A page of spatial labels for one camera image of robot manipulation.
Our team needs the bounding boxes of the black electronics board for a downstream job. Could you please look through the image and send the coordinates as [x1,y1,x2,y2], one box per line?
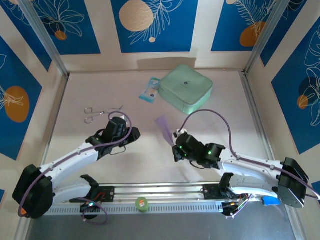
[79,201,99,213]
[221,199,251,217]

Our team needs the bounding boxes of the aluminium corner post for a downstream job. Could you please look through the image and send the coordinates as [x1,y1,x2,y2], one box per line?
[243,0,288,76]
[18,0,70,78]

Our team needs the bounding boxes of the mint green zipper case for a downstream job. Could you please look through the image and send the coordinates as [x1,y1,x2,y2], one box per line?
[158,64,214,116]

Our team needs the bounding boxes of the green round tape roll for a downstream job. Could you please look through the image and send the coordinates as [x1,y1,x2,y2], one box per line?
[135,196,151,214]

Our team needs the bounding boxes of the metal forceps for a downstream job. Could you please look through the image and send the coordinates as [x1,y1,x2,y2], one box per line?
[84,105,125,125]

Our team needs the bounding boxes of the blue wipes packet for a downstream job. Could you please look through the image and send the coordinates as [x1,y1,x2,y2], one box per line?
[138,76,161,104]

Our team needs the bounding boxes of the slotted cable duct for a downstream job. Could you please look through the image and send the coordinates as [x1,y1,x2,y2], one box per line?
[47,202,225,216]

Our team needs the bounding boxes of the blue box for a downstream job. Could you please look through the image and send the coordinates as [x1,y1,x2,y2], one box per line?
[261,196,282,207]

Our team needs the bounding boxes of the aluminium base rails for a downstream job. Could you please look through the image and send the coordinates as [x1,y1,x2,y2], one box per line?
[49,180,300,205]

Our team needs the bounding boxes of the aluminium side rail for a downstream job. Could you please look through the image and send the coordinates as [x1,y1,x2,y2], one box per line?
[239,71,280,166]
[39,74,70,171]

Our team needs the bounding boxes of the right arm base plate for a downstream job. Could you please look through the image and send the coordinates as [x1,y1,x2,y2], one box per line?
[201,183,227,201]

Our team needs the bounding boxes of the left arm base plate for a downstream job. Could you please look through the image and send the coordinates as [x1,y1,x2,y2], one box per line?
[86,186,116,203]

